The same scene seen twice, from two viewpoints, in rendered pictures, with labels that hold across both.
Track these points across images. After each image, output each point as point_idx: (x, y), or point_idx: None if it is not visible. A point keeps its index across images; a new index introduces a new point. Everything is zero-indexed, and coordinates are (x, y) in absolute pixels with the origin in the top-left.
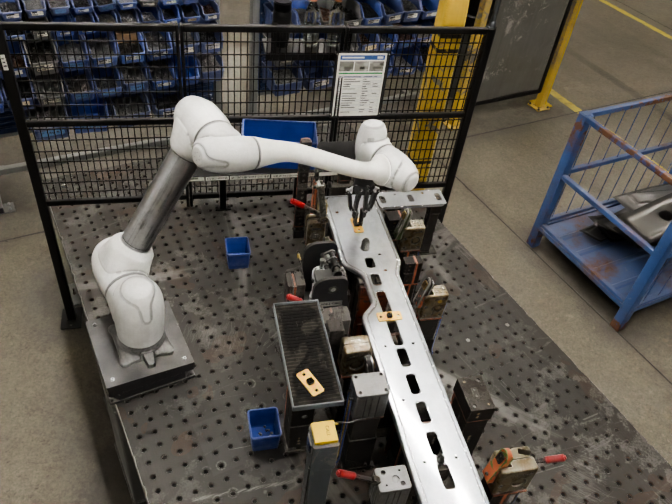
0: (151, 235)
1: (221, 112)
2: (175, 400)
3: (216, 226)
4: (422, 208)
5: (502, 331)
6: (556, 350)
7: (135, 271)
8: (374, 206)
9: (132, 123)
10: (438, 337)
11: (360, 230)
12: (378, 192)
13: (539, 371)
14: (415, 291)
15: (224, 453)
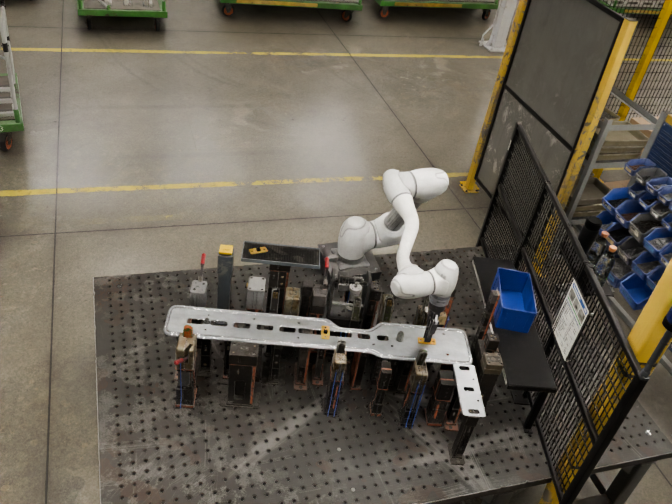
0: (389, 219)
1: (426, 180)
2: (314, 280)
3: (474, 319)
4: (523, 476)
5: (345, 481)
6: None
7: (375, 228)
8: (453, 359)
9: (512, 224)
10: (344, 428)
11: (419, 340)
12: (433, 323)
13: (295, 492)
14: (400, 430)
15: None
